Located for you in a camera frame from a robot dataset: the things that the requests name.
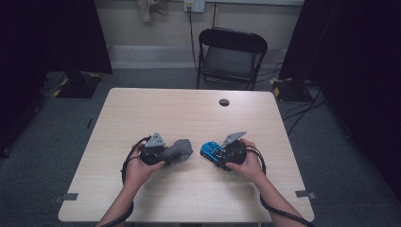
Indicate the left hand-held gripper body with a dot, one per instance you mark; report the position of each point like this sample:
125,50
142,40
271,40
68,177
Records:
152,154

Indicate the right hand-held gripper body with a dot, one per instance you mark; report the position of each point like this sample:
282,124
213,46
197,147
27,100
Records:
235,153

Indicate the blue toy car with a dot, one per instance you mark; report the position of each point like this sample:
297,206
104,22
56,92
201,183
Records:
212,151

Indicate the grey sock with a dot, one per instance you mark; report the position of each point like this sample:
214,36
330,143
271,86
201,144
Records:
178,151

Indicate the person's right hand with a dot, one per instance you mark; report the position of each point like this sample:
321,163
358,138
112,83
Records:
253,168

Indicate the person's left hand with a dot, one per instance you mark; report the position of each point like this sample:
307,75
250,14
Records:
137,175

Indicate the small black floor strip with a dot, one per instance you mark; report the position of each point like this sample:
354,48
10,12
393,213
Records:
90,123

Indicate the grey tape strip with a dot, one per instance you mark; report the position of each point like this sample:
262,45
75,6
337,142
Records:
304,194
67,197

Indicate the black stand base yellow tape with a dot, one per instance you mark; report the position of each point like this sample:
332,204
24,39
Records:
288,91
78,89

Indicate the black folding chair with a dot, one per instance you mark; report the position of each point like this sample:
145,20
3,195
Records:
228,63

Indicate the thin upright pole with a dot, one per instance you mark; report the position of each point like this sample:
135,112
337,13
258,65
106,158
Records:
215,15

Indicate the beige hanging cloth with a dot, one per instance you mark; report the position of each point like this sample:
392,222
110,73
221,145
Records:
147,9

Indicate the black curtain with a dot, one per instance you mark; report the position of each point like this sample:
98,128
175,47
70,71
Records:
47,41
356,63

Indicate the white wall socket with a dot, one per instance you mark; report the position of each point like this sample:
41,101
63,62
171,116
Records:
194,5

